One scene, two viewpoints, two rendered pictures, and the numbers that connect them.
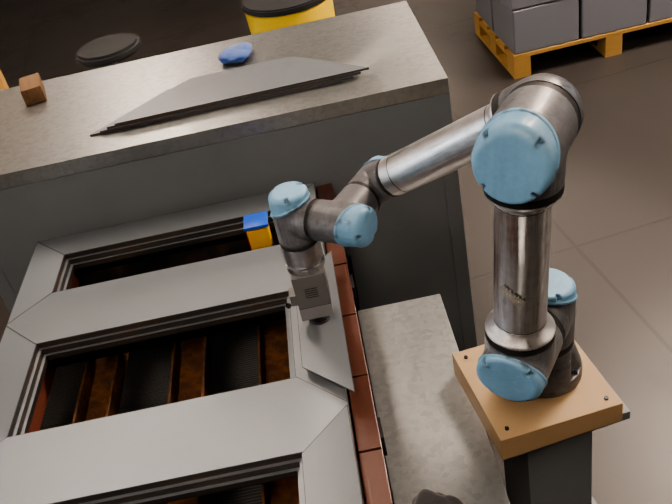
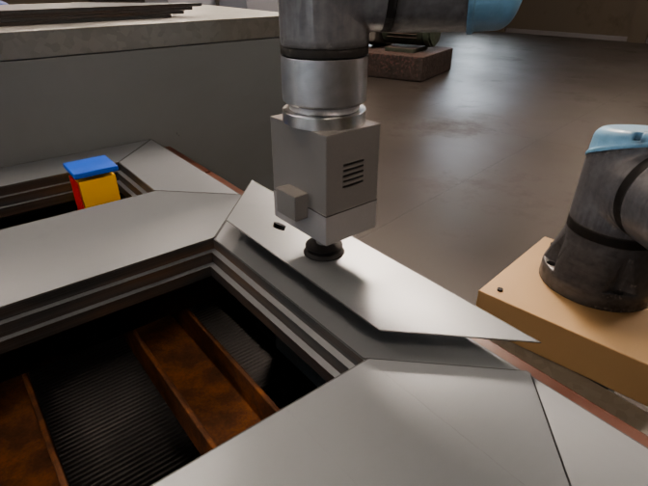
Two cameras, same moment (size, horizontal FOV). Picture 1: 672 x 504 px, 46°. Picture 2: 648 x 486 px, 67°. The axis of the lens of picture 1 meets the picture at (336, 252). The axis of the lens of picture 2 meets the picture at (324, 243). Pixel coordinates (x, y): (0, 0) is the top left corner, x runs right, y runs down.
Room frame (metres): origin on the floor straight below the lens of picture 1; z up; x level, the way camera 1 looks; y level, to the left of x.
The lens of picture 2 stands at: (0.87, 0.35, 1.13)
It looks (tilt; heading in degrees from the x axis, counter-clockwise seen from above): 29 degrees down; 320
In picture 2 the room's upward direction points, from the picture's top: straight up
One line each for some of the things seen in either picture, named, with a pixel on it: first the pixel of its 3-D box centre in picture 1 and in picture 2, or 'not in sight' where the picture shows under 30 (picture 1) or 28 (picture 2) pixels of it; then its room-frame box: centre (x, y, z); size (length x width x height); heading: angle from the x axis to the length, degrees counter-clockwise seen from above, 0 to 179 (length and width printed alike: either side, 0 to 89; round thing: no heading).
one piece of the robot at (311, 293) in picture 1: (304, 282); (312, 168); (1.21, 0.07, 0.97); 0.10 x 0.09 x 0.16; 89
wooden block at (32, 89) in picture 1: (32, 89); not in sight; (2.29, 0.77, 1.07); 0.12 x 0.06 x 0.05; 13
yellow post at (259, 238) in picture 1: (266, 256); (106, 231); (1.60, 0.17, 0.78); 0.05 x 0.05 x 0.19; 88
